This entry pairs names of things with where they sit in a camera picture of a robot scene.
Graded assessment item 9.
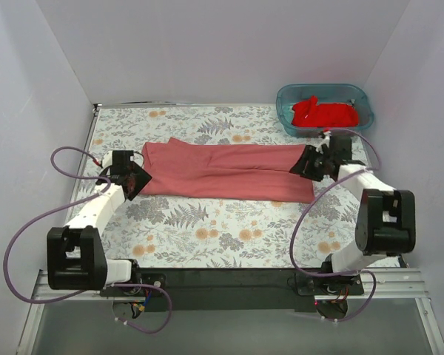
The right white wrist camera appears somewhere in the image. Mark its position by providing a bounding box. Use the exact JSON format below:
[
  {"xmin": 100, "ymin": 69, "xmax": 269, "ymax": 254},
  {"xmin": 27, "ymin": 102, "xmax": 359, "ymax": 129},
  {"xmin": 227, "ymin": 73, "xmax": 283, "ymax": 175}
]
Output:
[{"xmin": 316, "ymin": 129, "xmax": 332, "ymax": 153}]

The pink t shirt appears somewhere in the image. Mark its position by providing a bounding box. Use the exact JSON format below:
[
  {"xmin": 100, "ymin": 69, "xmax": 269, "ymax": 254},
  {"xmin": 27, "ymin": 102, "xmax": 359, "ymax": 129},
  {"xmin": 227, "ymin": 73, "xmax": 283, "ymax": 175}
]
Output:
[{"xmin": 142, "ymin": 138, "xmax": 315, "ymax": 203}]

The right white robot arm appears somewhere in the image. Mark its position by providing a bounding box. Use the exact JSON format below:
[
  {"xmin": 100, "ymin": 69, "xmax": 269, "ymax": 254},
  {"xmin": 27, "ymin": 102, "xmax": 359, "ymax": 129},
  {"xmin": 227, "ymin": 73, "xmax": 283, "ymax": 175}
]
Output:
[{"xmin": 290, "ymin": 132, "xmax": 416, "ymax": 294}]

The red t shirt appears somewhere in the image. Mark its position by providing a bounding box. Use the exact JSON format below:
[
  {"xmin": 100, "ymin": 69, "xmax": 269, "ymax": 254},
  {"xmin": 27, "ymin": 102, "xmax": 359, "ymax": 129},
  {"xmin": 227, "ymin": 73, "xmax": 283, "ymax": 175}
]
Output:
[{"xmin": 291, "ymin": 96, "xmax": 360, "ymax": 128}]

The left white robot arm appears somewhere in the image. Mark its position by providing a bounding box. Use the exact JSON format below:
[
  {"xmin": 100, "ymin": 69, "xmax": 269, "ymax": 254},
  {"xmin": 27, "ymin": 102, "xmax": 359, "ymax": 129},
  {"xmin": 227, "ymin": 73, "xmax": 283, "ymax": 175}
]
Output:
[{"xmin": 47, "ymin": 150, "xmax": 152, "ymax": 296}]

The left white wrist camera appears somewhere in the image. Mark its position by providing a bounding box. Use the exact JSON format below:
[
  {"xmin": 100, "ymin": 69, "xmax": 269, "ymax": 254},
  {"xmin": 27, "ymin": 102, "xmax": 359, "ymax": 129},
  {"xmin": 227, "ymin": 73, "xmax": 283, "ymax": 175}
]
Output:
[{"xmin": 92, "ymin": 151, "xmax": 113, "ymax": 169}]

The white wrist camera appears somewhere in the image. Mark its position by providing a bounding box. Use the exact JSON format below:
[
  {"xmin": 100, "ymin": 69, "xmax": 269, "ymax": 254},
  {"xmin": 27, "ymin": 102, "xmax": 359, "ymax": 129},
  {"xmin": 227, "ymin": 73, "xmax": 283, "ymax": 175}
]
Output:
[
  {"xmin": 316, "ymin": 129, "xmax": 332, "ymax": 153},
  {"xmin": 92, "ymin": 151, "xmax": 113, "ymax": 169}
]

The teal plastic bin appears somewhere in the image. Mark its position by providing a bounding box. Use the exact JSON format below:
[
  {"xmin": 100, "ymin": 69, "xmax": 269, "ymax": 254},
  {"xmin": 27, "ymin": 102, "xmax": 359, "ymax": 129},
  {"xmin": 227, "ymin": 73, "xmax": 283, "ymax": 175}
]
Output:
[{"xmin": 275, "ymin": 83, "xmax": 374, "ymax": 138}]

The floral table mat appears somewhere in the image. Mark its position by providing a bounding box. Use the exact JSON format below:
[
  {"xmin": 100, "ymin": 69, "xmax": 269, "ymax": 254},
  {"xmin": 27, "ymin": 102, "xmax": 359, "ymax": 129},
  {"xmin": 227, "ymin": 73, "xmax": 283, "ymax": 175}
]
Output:
[{"xmin": 89, "ymin": 105, "xmax": 358, "ymax": 268}]

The aluminium frame rail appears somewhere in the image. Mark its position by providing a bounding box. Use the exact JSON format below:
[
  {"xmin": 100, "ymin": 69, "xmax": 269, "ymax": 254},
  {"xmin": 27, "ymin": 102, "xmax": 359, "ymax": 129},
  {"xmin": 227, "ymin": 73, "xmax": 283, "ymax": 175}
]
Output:
[{"xmin": 18, "ymin": 268, "xmax": 444, "ymax": 354}]

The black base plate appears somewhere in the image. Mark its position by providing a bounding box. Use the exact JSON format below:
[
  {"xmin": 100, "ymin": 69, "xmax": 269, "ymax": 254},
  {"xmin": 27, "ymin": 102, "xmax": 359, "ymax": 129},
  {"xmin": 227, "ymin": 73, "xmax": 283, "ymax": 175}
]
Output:
[{"xmin": 99, "ymin": 268, "xmax": 366, "ymax": 314}]

